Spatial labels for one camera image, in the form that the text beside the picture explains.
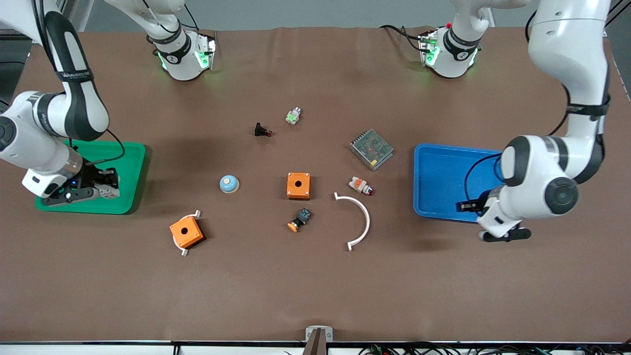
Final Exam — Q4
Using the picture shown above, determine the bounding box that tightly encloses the green plastic tray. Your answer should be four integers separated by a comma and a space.
35, 141, 147, 215

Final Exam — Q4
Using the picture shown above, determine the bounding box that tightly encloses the blue plastic tray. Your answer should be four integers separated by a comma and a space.
413, 143, 508, 223

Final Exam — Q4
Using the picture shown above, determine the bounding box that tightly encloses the orange button box with hole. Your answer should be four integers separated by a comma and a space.
170, 215, 205, 249
287, 172, 311, 200

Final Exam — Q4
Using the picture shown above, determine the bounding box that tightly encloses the metal mesh power supply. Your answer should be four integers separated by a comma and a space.
349, 129, 394, 171

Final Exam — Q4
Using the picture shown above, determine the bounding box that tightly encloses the red push button orange block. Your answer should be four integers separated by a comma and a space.
349, 177, 375, 196

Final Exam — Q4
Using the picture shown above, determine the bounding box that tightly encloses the yellow mushroom push button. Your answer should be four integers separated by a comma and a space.
287, 208, 312, 233

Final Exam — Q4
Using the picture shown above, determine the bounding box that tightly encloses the brown table mat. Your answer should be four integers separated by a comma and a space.
0, 26, 631, 343

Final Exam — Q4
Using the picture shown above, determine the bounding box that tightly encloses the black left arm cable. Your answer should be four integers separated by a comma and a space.
464, 152, 504, 203

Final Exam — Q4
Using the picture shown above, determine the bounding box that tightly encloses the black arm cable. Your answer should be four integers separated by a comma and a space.
69, 129, 125, 166
464, 152, 504, 203

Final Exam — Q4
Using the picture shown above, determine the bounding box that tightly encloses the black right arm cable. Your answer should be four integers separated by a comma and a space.
69, 129, 125, 166

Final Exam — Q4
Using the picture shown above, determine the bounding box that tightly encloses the white half-ring pipe clamp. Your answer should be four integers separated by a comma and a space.
334, 192, 371, 252
180, 210, 203, 257

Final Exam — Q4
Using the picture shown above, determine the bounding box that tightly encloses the black cable bundle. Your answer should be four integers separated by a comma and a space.
360, 343, 631, 355

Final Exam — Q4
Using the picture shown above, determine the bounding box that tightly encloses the white table edge rail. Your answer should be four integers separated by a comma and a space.
0, 340, 631, 355

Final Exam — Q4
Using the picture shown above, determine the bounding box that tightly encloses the black base cable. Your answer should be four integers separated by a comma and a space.
380, 24, 425, 52

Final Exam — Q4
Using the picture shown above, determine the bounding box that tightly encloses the grey metal bracket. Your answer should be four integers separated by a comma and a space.
305, 325, 334, 342

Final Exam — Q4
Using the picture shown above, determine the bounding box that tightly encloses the brown mounting post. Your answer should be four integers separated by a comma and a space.
302, 329, 330, 355

